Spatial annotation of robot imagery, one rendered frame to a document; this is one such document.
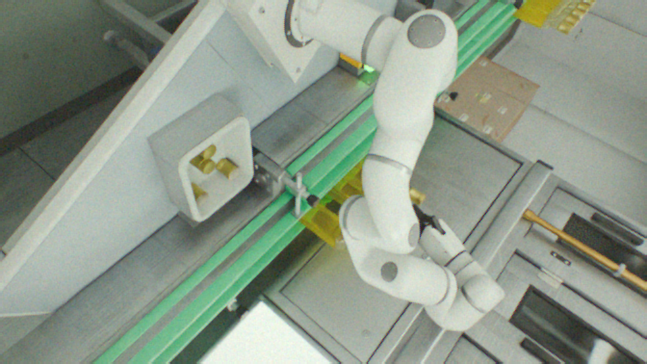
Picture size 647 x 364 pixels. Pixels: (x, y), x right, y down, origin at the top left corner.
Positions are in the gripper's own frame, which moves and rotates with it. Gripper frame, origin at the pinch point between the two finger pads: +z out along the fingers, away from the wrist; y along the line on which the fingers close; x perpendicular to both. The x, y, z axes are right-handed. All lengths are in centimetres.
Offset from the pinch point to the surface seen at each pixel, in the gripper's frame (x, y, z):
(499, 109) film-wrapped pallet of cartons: -313, -237, 125
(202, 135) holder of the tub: 43, 33, 25
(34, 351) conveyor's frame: 85, 6, 16
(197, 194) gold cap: 46, 16, 25
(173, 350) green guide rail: 65, -3, 5
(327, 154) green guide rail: 14.1, 13.3, 20.9
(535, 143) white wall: -391, -313, 95
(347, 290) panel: 22.7, -12.7, -3.2
